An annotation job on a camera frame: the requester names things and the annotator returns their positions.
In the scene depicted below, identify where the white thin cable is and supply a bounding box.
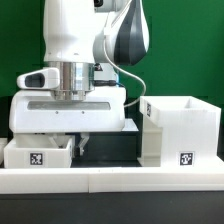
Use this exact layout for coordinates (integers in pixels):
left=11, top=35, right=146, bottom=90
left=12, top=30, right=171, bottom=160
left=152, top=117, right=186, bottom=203
left=103, top=0, right=147, bottom=108

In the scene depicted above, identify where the white fence rail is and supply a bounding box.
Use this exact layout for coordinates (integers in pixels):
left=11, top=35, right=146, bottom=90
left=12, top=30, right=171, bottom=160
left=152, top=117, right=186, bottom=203
left=0, top=138, right=8, bottom=165
left=0, top=167, right=224, bottom=194

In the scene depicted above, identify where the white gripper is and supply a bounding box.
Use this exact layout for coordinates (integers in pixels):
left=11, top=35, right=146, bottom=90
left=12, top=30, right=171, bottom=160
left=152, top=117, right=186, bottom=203
left=9, top=87, right=126, bottom=155

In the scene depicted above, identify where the white left fence rail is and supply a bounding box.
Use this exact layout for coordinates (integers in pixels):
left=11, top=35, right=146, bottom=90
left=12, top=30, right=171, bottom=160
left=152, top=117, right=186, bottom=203
left=0, top=138, right=8, bottom=165

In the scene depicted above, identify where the white front fence rail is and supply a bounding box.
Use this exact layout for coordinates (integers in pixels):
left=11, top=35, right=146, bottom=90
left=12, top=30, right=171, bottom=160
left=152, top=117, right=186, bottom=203
left=0, top=167, right=224, bottom=194

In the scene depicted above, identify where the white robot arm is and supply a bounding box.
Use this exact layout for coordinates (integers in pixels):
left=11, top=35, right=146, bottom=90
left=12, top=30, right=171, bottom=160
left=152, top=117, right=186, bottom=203
left=9, top=0, right=149, bottom=153

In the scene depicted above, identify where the marker sheet on table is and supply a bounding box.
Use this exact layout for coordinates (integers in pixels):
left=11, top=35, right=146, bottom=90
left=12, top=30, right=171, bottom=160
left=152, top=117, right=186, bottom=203
left=122, top=118, right=138, bottom=132

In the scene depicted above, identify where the white front drawer box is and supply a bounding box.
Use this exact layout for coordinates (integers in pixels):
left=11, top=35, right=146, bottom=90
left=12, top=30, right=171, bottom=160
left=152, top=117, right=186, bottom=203
left=4, top=134, right=73, bottom=169

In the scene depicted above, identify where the white drawer cabinet frame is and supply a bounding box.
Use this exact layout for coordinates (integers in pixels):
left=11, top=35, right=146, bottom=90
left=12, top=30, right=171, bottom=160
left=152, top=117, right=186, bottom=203
left=138, top=96, right=221, bottom=169

